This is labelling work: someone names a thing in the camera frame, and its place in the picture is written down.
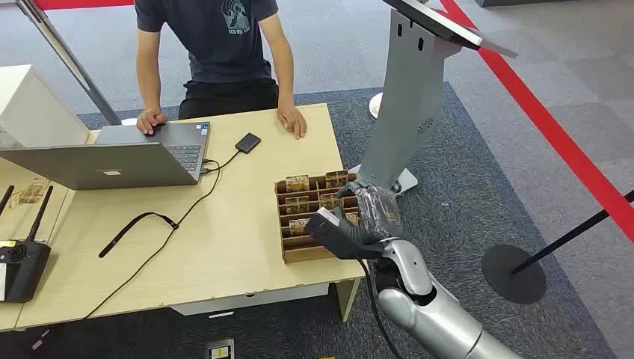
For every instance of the white round base plate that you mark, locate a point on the white round base plate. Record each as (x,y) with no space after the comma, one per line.
(375,106)

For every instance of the white box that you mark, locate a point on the white box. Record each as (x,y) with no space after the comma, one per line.
(34,109)

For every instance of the person's left forearm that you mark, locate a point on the person's left forearm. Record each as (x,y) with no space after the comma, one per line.
(283,79)

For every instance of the white floor tape mark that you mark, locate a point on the white floor tape mark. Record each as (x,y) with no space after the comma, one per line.
(221,314)

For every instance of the hotel key card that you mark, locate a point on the hotel key card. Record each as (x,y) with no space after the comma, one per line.
(330,201)
(351,218)
(296,205)
(297,184)
(337,179)
(299,227)

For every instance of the wooden card holder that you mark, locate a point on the wooden card holder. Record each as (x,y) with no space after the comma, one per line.
(302,250)

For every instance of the person's right hand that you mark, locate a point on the person's right hand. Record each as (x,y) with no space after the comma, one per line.
(150,120)

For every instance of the black remote controller with antennas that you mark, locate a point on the black remote controller with antennas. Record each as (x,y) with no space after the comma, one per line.
(20,270)

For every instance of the dark grey carpet mat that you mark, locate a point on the dark grey carpet mat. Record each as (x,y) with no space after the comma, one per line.
(470,158)

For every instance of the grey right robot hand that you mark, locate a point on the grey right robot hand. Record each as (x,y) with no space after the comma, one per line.
(379,213)

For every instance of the person's left hand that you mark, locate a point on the person's left hand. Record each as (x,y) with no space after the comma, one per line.
(292,120)

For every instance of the black card reader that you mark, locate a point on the black card reader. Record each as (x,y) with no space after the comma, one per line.
(247,142)

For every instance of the loose hotel key cards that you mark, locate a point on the loose hotel key cards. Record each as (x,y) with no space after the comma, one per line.
(33,192)

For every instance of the grey kiosk stand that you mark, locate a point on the grey kiosk stand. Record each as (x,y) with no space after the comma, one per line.
(406,109)

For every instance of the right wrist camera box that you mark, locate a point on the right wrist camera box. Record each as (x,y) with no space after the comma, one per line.
(332,238)

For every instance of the black stanchion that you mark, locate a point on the black stanchion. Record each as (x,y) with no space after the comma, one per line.
(512,275)

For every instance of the light wooden side desk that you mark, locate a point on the light wooden side desk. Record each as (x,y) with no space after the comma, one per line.
(29,223)

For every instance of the person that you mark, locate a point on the person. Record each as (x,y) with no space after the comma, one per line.
(223,44)

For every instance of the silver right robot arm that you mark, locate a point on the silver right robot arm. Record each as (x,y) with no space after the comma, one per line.
(431,312)

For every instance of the grey laptop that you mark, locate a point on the grey laptop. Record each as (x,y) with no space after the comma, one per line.
(109,166)

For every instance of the floor socket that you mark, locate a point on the floor socket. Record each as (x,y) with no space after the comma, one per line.
(220,350)

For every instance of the grey slanted pole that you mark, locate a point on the grey slanted pole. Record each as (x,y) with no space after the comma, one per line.
(69,59)

